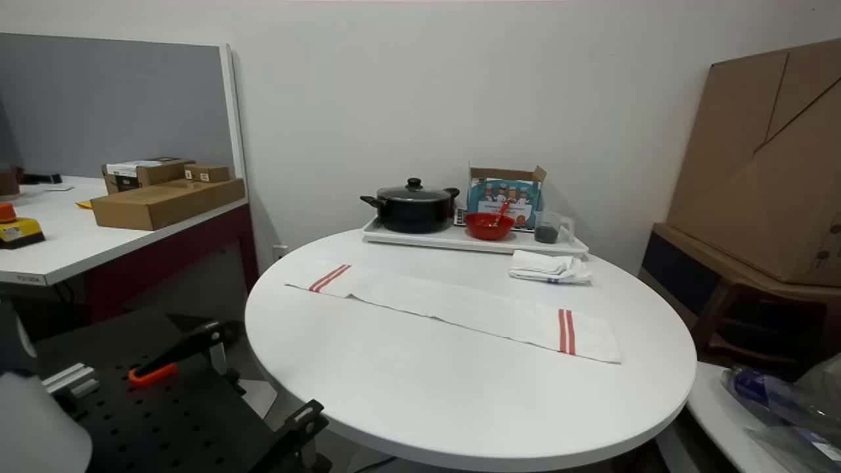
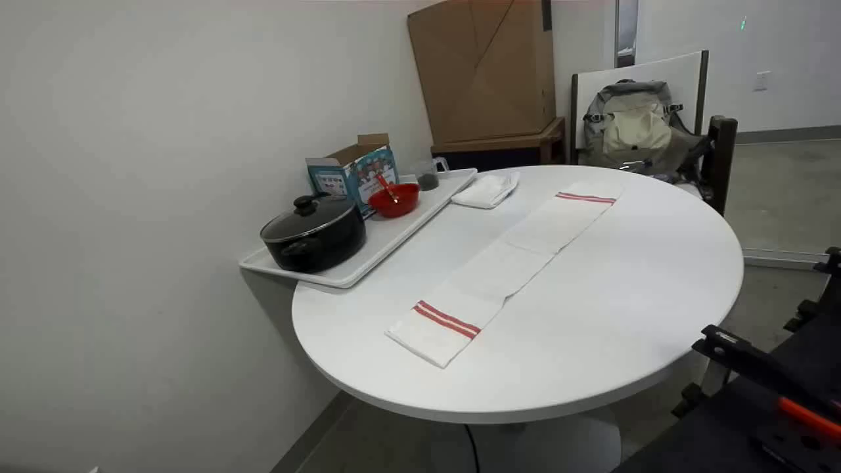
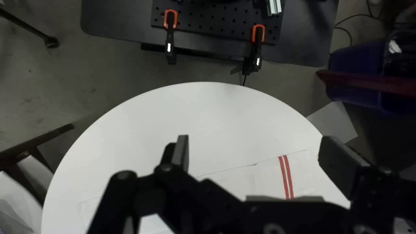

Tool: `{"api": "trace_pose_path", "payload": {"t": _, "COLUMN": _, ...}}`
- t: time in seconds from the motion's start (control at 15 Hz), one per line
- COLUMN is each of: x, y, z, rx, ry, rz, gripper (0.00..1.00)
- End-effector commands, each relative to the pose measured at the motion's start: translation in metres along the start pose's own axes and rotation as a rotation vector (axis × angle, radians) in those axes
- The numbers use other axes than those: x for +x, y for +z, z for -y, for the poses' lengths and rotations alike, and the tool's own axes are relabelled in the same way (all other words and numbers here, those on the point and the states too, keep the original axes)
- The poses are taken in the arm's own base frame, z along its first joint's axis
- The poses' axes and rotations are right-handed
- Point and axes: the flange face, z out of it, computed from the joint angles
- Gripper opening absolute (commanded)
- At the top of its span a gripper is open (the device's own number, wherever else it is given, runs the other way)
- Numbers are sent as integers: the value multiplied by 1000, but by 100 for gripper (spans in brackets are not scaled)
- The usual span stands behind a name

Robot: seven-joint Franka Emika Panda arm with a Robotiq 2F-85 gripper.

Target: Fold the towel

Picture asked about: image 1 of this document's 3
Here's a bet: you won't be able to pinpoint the red bowl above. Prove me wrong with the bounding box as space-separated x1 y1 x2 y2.
466 213 515 243

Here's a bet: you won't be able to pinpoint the dark wooden side table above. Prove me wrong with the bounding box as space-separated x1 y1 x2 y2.
640 225 841 376

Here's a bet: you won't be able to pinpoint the small open cardboard box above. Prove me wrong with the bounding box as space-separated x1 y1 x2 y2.
104 158 232 194

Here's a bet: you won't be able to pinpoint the small folded white cloth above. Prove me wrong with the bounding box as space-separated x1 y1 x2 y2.
511 249 592 286

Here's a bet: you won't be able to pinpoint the clear plastic bag with items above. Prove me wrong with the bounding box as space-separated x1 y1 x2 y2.
725 355 841 473

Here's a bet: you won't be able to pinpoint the white towel with red stripes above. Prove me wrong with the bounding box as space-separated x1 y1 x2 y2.
286 263 623 365

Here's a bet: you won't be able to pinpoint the white desk with red side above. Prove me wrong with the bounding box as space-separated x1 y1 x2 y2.
0 177 257 322

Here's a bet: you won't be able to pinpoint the black cooking pot with lid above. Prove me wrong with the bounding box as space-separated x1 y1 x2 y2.
362 180 458 234

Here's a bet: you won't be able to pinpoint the black clamp with orange handle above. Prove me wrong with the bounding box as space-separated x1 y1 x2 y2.
127 322 240 389

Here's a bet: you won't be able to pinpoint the small grey cup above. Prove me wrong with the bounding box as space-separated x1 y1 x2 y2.
533 226 560 246

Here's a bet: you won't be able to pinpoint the yellow and black device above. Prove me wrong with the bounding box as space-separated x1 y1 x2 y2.
0 218 46 249

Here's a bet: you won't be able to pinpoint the white rectangular tray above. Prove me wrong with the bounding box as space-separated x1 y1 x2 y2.
362 222 589 257

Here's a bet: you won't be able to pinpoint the flat brown cardboard box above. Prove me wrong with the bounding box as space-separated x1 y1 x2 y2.
92 180 246 232

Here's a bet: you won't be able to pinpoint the grey partition panel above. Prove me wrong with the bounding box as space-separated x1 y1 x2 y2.
0 31 246 177

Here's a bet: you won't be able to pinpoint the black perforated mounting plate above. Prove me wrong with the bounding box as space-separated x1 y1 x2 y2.
37 314 332 473

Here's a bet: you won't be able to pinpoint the large brown cardboard sheet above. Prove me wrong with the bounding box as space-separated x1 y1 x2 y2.
669 41 841 286

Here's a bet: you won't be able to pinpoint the colourful cardboard box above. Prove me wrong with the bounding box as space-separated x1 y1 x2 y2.
466 165 546 228

